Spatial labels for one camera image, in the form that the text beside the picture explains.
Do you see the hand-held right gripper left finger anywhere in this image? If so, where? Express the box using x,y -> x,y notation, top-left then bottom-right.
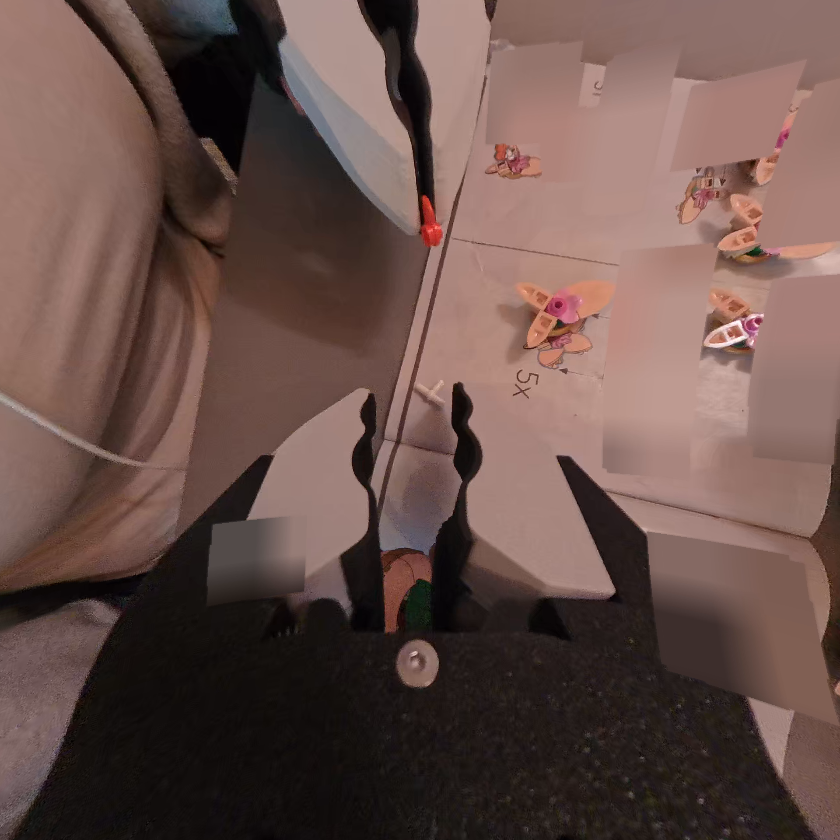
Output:
249,387 -> 386,632

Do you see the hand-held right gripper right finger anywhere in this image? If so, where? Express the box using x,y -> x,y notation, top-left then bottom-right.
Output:
433,381 -> 623,632

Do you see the white pink toy brick flower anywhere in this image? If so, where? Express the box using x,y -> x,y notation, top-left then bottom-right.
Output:
702,289 -> 765,355

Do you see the toy brick instruction booklet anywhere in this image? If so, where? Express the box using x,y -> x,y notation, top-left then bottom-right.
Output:
177,26 -> 840,840

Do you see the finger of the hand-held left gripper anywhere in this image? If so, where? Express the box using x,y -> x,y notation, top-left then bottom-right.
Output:
276,0 -> 431,238
403,0 -> 493,227

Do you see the white cable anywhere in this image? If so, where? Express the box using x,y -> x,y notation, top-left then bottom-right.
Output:
0,392 -> 186,471

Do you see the peach pink toy brick flower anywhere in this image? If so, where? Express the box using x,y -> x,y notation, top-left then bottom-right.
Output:
715,151 -> 837,263
515,279 -> 618,352

